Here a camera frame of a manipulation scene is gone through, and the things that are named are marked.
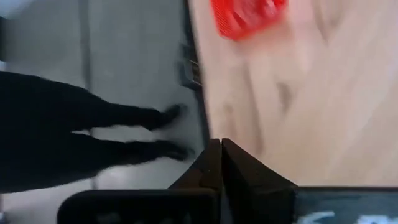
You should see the person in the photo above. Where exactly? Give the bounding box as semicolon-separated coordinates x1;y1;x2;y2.
0;70;195;194

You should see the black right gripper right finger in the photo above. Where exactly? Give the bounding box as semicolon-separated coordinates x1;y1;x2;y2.
221;138;297;224

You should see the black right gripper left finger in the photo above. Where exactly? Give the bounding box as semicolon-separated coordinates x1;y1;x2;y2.
167;138;223;224

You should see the orange plastic basket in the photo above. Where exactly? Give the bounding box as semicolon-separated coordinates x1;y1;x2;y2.
210;0;289;42

